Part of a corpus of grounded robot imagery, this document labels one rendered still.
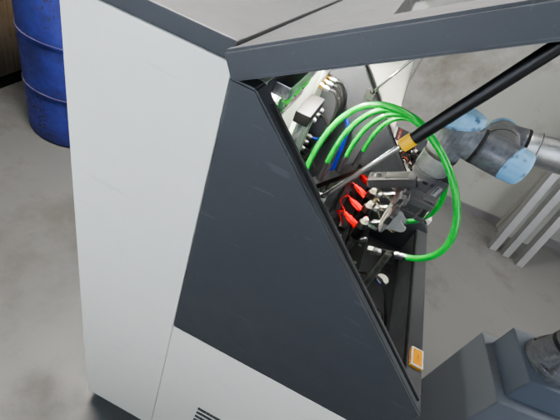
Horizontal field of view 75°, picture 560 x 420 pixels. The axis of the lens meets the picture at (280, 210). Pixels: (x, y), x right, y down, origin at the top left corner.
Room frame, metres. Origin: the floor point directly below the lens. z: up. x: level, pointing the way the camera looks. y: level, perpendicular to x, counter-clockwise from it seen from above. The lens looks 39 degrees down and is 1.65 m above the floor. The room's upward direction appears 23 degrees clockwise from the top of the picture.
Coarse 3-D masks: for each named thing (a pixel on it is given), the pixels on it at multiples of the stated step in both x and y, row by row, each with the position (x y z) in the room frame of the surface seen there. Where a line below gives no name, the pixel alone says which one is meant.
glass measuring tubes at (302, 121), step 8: (312, 96) 0.95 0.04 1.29; (304, 104) 0.88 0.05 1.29; (312, 104) 0.90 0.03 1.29; (320, 104) 0.92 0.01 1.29; (296, 112) 0.82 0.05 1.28; (304, 112) 0.83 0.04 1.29; (312, 112) 0.85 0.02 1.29; (296, 120) 0.82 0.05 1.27; (304, 120) 0.82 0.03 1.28; (312, 120) 0.94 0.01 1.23; (296, 128) 0.85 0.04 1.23; (304, 128) 0.87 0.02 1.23; (296, 136) 0.83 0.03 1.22; (304, 136) 0.91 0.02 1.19; (296, 144) 0.83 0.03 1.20
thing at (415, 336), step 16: (416, 240) 1.01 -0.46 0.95; (400, 272) 0.93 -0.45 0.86; (416, 272) 0.85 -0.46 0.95; (400, 288) 0.84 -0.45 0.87; (416, 288) 0.78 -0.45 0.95; (400, 304) 0.76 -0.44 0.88; (416, 304) 0.72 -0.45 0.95; (400, 320) 0.70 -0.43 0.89; (416, 320) 0.67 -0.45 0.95; (400, 336) 0.64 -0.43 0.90; (416, 336) 0.62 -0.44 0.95; (400, 352) 0.58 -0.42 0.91; (416, 384) 0.49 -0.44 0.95
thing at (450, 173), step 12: (360, 108) 0.77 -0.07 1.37; (384, 108) 0.75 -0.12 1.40; (396, 108) 0.74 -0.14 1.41; (336, 120) 0.79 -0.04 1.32; (420, 120) 0.72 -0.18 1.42; (324, 132) 0.80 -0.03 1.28; (432, 144) 0.69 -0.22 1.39; (312, 156) 0.80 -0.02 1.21; (444, 156) 0.67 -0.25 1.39; (444, 168) 0.67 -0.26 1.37; (456, 180) 0.66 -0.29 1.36; (456, 192) 0.64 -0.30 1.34; (456, 204) 0.64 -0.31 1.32; (456, 216) 0.63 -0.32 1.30; (456, 228) 0.62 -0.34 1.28; (432, 252) 0.63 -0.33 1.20; (444, 252) 0.62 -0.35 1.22
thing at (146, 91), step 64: (64, 0) 0.50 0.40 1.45; (128, 0) 0.49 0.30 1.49; (192, 0) 0.56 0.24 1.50; (256, 0) 0.72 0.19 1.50; (320, 0) 0.97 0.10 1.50; (64, 64) 0.51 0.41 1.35; (128, 64) 0.49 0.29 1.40; (192, 64) 0.48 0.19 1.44; (128, 128) 0.49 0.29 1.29; (192, 128) 0.48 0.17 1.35; (128, 192) 0.49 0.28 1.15; (192, 192) 0.48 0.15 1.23; (128, 256) 0.49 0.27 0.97; (128, 320) 0.49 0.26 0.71; (128, 384) 0.49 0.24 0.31
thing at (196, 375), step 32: (192, 352) 0.47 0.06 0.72; (160, 384) 0.48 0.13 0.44; (192, 384) 0.47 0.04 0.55; (224, 384) 0.46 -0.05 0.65; (256, 384) 0.45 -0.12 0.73; (160, 416) 0.47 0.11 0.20; (192, 416) 0.46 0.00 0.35; (224, 416) 0.45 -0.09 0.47; (256, 416) 0.45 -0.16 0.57; (288, 416) 0.44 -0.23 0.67; (320, 416) 0.43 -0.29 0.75
